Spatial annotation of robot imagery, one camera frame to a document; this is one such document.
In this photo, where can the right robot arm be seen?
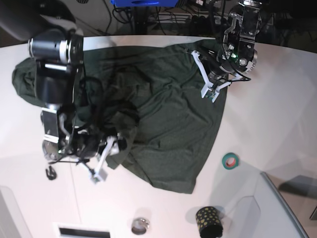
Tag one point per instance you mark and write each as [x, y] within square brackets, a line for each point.
[55, 43]

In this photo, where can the small black clip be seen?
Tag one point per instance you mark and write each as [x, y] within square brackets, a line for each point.
[51, 173]

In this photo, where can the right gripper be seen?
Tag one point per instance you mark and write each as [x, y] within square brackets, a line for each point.
[87, 145]

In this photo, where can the dark green t-shirt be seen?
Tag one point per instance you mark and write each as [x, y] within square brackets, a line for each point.
[152, 97]

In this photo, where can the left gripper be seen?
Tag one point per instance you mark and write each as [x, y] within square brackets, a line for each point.
[217, 69]

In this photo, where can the black gold-dotted cup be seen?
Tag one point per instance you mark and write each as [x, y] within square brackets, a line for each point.
[209, 223]

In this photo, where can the white slotted tray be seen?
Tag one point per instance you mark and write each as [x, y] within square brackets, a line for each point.
[67, 230]

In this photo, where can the blue plastic box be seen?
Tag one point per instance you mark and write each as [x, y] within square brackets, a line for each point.
[144, 3]

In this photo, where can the silver tape roll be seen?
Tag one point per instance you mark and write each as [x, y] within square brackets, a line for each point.
[140, 226]

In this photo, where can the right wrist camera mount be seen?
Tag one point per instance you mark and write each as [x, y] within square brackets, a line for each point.
[110, 145]

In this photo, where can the green tape roll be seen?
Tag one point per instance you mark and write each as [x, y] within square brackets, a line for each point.
[230, 161]

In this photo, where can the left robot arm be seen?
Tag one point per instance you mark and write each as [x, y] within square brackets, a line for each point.
[237, 55]

